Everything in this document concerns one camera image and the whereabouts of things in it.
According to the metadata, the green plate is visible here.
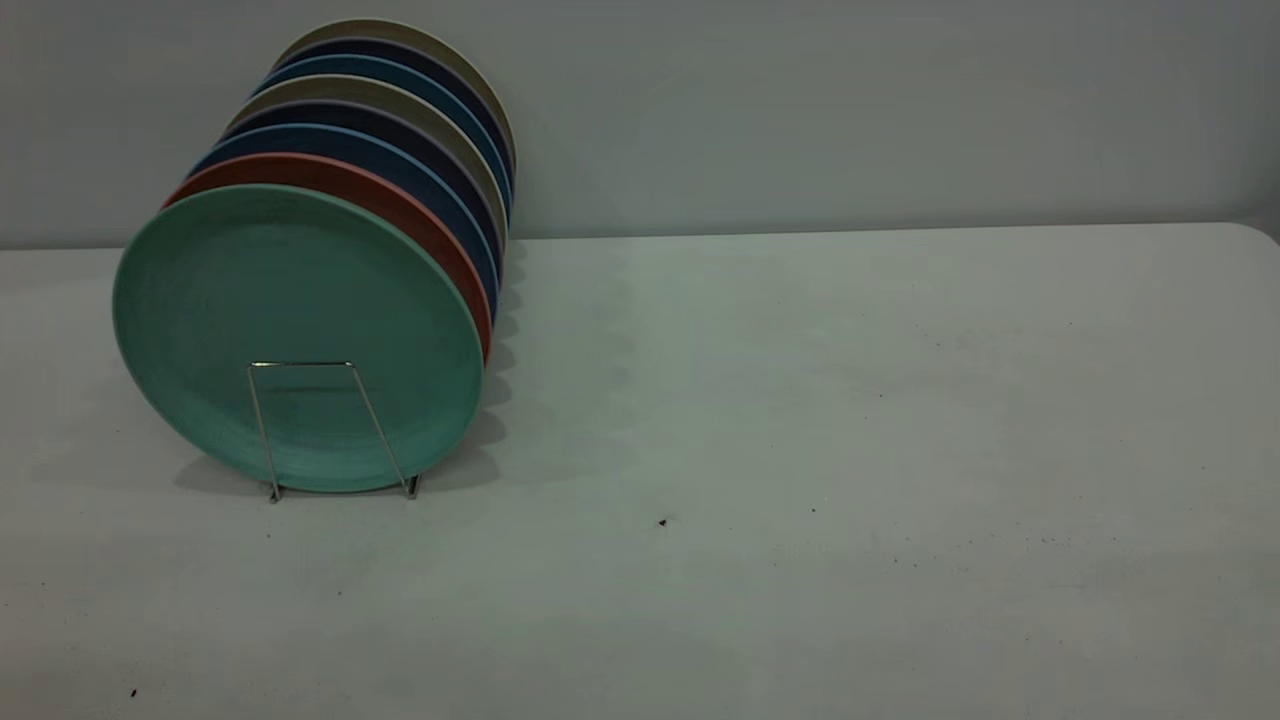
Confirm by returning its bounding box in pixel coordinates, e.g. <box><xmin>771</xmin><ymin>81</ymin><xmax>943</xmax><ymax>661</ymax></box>
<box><xmin>112</xmin><ymin>184</ymin><xmax>487</xmax><ymax>494</ymax></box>

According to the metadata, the pink plate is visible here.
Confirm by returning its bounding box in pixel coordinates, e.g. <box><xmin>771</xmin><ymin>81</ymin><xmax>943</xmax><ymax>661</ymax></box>
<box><xmin>163</xmin><ymin>152</ymin><xmax>494</xmax><ymax>363</ymax></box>

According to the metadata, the blue plate light rim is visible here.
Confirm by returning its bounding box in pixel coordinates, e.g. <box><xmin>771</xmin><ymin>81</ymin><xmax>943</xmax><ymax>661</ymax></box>
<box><xmin>190</xmin><ymin>123</ymin><xmax>501</xmax><ymax>321</ymax></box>

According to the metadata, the dark purple plate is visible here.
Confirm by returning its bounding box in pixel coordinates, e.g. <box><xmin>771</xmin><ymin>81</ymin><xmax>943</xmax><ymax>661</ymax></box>
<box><xmin>222</xmin><ymin>98</ymin><xmax>504</xmax><ymax>261</ymax></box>
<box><xmin>275</xmin><ymin>37</ymin><xmax>515</xmax><ymax>186</ymax></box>

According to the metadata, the teal blue plate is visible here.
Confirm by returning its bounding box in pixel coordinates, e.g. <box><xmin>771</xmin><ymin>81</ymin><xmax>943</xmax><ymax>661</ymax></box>
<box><xmin>255</xmin><ymin>53</ymin><xmax>513</xmax><ymax>216</ymax></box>

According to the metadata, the beige plate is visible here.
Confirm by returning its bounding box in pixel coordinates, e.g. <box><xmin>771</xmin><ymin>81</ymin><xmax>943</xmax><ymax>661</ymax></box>
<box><xmin>232</xmin><ymin>74</ymin><xmax>509</xmax><ymax>236</ymax></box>
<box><xmin>272</xmin><ymin>17</ymin><xmax>518</xmax><ymax>166</ymax></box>

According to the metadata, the metal wire plate rack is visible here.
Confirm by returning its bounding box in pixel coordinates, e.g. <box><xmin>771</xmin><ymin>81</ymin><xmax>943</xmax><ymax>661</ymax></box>
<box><xmin>246</xmin><ymin>360</ymin><xmax>421</xmax><ymax>503</ymax></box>

